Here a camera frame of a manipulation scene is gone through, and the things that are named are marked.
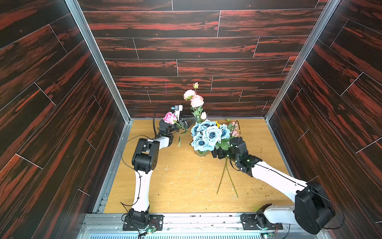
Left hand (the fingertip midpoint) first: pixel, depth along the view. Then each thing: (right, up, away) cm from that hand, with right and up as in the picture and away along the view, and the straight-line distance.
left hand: (196, 120), depth 87 cm
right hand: (+13, -14, -1) cm, 19 cm away
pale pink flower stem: (+30, -3, +24) cm, 38 cm away
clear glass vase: (+4, -21, +11) cm, 25 cm away
